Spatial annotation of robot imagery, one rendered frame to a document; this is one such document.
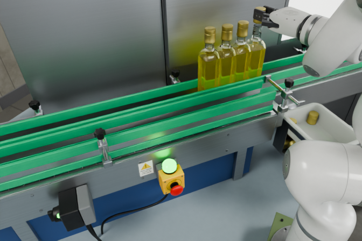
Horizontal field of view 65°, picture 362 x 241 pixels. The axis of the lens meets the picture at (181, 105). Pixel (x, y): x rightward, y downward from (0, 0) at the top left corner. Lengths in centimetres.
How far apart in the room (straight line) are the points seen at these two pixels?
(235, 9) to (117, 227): 86
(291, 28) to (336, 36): 18
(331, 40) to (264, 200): 66
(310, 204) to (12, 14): 87
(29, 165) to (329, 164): 70
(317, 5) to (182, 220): 97
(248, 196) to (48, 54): 85
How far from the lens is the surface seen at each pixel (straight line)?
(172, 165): 86
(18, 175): 87
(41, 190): 88
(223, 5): 103
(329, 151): 63
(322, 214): 70
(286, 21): 86
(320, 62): 74
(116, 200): 102
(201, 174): 107
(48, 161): 83
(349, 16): 69
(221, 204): 111
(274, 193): 117
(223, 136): 94
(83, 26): 94
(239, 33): 95
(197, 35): 103
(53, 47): 96
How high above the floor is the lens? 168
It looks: 38 degrees down
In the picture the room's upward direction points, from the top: 2 degrees counter-clockwise
